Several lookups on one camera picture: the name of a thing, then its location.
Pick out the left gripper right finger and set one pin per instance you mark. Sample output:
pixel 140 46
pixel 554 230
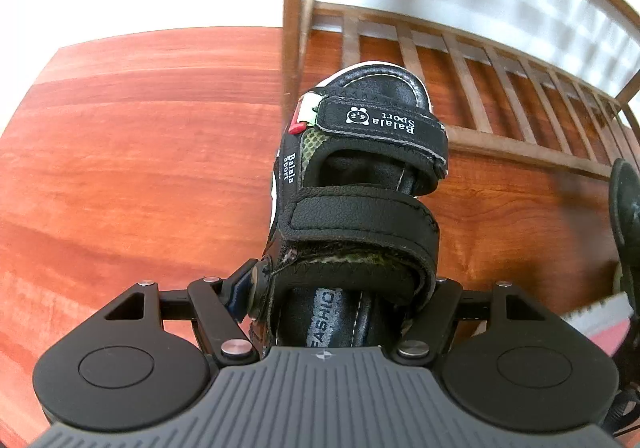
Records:
pixel 428 341

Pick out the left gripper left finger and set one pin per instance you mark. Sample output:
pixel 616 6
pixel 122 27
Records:
pixel 215 308

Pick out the pink fur-lined slipper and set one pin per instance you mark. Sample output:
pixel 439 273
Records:
pixel 606 323

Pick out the black Balala sport sandal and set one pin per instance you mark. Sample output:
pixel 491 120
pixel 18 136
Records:
pixel 352 251

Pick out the wooden shoe rack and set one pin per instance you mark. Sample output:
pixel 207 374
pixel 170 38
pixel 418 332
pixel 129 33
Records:
pixel 495 100

